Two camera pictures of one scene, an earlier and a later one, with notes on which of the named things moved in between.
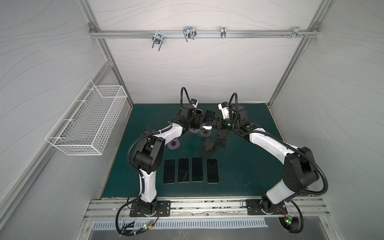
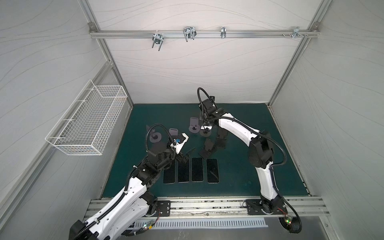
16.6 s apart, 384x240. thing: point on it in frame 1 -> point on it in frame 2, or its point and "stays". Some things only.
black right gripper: [220, 126] -> [208, 120]
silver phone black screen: [169, 171] stays
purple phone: [183, 170] stays
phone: [197, 168] stays
